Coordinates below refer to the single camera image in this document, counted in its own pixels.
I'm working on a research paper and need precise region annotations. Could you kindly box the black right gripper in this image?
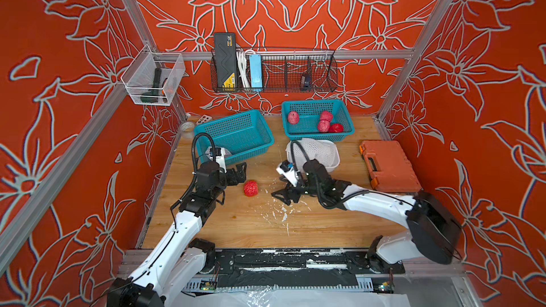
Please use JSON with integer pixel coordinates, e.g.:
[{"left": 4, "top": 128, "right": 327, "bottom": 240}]
[{"left": 269, "top": 176, "right": 324, "bottom": 208}]

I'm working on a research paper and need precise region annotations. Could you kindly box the teal basket with netted apples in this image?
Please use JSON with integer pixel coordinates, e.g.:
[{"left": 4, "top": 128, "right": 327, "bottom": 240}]
[{"left": 194, "top": 109, "right": 274, "bottom": 166}]

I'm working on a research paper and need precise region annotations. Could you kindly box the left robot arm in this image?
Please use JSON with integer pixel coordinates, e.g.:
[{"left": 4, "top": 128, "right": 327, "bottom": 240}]
[{"left": 106, "top": 161, "right": 247, "bottom": 306}]

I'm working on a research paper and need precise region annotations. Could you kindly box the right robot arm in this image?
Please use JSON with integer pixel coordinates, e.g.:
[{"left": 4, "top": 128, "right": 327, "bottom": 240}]
[{"left": 272, "top": 159, "right": 462, "bottom": 273}]

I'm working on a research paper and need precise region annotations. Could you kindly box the teal basket for bare apples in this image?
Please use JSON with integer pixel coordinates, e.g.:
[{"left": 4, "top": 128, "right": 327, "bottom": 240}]
[{"left": 282, "top": 99, "right": 355, "bottom": 142}]

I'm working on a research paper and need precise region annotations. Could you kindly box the white plastic tub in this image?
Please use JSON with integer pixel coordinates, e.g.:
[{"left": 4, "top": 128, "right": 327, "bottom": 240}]
[{"left": 285, "top": 139, "right": 341, "bottom": 174}]

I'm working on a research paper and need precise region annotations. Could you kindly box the white remote control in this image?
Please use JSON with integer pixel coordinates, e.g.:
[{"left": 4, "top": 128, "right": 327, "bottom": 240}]
[{"left": 196, "top": 115, "right": 213, "bottom": 125}]

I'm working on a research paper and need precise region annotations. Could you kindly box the clear tape roll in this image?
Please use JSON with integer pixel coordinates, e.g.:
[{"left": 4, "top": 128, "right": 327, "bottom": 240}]
[{"left": 179, "top": 122, "right": 196, "bottom": 139}]

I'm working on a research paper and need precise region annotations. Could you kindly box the orange tool case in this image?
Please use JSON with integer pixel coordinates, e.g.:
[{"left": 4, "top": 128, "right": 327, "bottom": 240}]
[{"left": 359, "top": 140, "right": 422, "bottom": 193}]

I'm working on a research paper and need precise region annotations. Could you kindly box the small black device in basket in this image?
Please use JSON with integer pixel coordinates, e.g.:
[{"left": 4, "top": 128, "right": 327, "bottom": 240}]
[{"left": 300, "top": 72, "right": 312, "bottom": 92}]

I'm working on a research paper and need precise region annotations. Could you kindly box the light blue power bank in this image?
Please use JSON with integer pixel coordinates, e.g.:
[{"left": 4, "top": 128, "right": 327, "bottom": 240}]
[{"left": 249, "top": 54, "right": 263, "bottom": 91}]

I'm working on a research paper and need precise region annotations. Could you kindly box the black box device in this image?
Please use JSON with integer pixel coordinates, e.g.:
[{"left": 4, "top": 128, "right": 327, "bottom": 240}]
[{"left": 213, "top": 32, "right": 239, "bottom": 90}]

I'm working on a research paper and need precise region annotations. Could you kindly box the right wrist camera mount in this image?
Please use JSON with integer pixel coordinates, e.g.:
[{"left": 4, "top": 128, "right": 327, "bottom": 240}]
[{"left": 276, "top": 165, "right": 299, "bottom": 187}]

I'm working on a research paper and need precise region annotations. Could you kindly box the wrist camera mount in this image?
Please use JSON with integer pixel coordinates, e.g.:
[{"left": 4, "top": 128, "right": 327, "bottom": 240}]
[
  {"left": 214, "top": 157, "right": 227, "bottom": 173},
  {"left": 276, "top": 165, "right": 299, "bottom": 187}
]

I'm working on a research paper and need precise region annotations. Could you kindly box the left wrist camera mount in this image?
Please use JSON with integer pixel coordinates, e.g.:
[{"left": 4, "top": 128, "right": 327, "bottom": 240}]
[{"left": 214, "top": 157, "right": 227, "bottom": 173}]

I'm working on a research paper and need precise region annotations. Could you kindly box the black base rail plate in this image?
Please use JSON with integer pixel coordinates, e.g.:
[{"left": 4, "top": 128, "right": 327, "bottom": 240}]
[{"left": 183, "top": 248, "right": 405, "bottom": 296}]

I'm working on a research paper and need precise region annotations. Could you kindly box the black wire wall basket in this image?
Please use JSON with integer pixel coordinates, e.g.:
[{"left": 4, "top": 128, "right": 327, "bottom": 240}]
[{"left": 210, "top": 47, "right": 339, "bottom": 94}]

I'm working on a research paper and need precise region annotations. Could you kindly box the white coiled cable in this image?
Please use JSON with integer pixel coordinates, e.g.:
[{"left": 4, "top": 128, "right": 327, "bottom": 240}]
[{"left": 235, "top": 50, "right": 253, "bottom": 90}]

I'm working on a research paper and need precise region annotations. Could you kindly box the dark green handled tool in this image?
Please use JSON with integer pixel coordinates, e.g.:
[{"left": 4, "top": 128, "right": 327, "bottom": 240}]
[{"left": 140, "top": 68, "right": 162, "bottom": 103}]

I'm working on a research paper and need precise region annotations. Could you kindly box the clear acrylic wall box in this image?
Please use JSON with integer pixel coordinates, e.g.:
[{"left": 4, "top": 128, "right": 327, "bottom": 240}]
[{"left": 121, "top": 45, "right": 186, "bottom": 107}]

